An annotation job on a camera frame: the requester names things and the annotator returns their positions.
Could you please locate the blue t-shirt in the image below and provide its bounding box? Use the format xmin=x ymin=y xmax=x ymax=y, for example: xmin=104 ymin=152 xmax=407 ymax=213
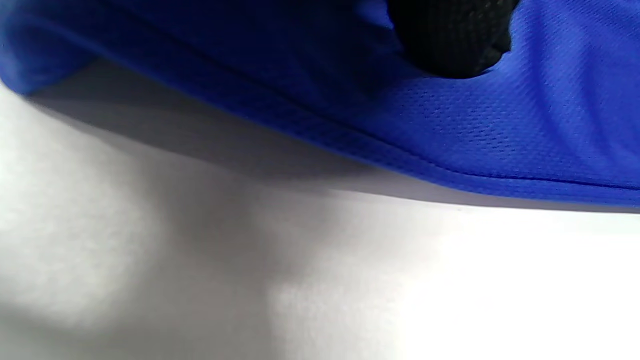
xmin=0 ymin=0 xmax=640 ymax=210

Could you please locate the person's left hand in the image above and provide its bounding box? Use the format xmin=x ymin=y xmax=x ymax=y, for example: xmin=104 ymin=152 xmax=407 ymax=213
xmin=386 ymin=0 xmax=522 ymax=80

